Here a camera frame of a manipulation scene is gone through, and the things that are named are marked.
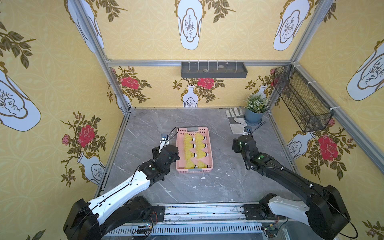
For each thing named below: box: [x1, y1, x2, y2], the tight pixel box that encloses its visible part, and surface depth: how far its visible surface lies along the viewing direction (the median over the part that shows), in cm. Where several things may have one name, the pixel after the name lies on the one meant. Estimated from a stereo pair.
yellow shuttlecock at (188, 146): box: [183, 142, 196, 151], surface depth 98 cm
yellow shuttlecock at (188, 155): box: [184, 150, 198, 160], surface depth 94 cm
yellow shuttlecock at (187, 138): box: [183, 133, 196, 143], surface depth 102 cm
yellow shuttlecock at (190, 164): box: [185, 159, 198, 169], surface depth 89 cm
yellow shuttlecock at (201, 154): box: [196, 149, 209, 160], surface depth 94 cm
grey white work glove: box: [225, 107, 248, 134], surface depth 116 cm
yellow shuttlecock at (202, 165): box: [198, 160, 210, 169], surface depth 88 cm
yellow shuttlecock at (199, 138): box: [195, 133, 207, 144], surface depth 102 cm
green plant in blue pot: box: [243, 94, 271, 125], surface depth 105 cm
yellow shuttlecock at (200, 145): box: [195, 141, 208, 150], surface depth 98 cm
